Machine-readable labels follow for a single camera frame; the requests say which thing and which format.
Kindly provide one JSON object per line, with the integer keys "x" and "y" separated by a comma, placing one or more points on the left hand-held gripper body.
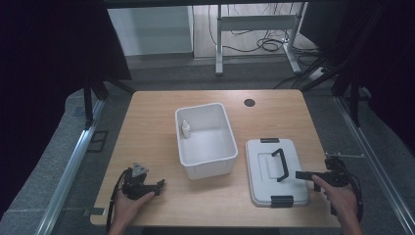
{"x": 135, "y": 187}

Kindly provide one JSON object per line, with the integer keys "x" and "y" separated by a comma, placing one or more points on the grey metal desk frame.
{"x": 254, "y": 23}

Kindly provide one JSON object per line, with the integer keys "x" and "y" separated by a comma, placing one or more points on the white plastic storage box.
{"x": 205, "y": 140}

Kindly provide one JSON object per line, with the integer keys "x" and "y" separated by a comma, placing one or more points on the small white bottle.
{"x": 186, "y": 129}

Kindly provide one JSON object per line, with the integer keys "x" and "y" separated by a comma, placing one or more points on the white power strip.
{"x": 317, "y": 74}

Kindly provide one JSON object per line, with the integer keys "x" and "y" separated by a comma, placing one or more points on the person's left hand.
{"x": 129, "y": 207}

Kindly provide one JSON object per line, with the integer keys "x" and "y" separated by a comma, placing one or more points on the black stand leg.
{"x": 355, "y": 98}
{"x": 88, "y": 104}

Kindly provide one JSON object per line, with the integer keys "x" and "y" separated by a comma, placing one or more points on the black curtain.
{"x": 45, "y": 65}
{"x": 381, "y": 55}

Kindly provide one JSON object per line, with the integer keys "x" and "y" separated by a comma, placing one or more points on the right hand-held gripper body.
{"x": 336, "y": 174}

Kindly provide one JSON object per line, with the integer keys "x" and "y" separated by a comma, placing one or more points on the aluminium floor rail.
{"x": 70, "y": 173}
{"x": 375, "y": 163}

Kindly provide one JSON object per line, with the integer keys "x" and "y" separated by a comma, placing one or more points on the black round table grommet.
{"x": 249, "y": 102}

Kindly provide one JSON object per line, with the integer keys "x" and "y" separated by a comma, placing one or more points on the white cabinet panel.
{"x": 150, "y": 31}

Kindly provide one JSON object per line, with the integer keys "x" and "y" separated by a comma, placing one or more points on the person's right hand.
{"x": 341, "y": 202}

